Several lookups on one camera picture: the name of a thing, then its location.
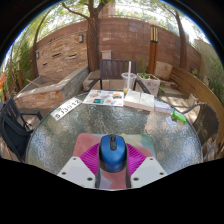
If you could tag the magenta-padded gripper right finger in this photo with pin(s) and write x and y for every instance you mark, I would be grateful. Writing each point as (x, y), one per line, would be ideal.
(137, 159)

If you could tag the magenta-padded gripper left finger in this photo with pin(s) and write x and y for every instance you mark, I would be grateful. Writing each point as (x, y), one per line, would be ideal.
(89, 159)

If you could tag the blue computer mouse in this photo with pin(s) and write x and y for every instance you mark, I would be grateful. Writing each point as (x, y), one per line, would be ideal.
(113, 153)

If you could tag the floral mouse pad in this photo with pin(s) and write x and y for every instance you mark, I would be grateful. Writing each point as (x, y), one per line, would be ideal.
(86, 140)

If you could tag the thin pale book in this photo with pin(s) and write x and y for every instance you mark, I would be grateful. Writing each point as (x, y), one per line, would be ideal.
(163, 107)

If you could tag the white book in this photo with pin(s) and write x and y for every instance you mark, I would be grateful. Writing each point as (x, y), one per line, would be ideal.
(139, 100)

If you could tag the green marker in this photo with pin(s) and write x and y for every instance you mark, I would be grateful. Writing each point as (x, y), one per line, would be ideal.
(179, 116)

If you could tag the colourful picture booklet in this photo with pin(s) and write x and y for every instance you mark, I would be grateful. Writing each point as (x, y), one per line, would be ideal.
(103, 98)

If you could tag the white planter box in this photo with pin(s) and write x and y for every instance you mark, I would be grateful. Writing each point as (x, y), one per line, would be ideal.
(151, 86)

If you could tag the stone raised bed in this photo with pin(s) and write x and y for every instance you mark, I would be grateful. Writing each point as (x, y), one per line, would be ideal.
(43, 98)

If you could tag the brown wicker chair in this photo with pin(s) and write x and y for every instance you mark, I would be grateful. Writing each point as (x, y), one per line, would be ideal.
(206, 125)

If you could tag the concrete tree planter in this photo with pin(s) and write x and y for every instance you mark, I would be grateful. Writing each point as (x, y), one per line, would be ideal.
(90, 81)

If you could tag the clear plastic cup with straw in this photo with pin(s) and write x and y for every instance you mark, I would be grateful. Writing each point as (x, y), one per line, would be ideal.
(128, 81)

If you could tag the black slatted patio chair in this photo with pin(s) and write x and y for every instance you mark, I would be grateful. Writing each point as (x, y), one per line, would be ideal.
(13, 133)

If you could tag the black bag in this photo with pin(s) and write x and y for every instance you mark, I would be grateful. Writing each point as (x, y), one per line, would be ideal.
(10, 133)

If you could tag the curved wooden bench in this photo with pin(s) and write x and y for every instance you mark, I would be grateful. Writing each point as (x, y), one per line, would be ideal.
(196, 90)

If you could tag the beige stone block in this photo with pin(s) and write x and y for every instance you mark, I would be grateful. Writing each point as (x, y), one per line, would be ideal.
(164, 70)

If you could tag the dark slatted armchair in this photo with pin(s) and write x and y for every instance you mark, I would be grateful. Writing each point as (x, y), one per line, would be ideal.
(113, 69)

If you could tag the slim leaning tree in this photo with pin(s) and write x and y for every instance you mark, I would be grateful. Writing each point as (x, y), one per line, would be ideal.
(34, 60)

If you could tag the thick forked tree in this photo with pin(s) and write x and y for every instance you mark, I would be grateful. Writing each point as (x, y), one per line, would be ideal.
(92, 43)

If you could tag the slim straight tree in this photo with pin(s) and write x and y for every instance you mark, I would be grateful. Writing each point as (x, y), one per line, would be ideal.
(183, 46)

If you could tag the beige wall box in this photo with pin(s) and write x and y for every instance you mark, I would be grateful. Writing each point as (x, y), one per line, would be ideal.
(106, 55)

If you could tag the wooden lamp post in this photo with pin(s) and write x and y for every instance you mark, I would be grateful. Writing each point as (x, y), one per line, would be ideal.
(153, 53)

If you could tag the dark wall lamp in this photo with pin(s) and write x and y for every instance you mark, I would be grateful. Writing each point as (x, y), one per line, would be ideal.
(81, 38)
(37, 55)

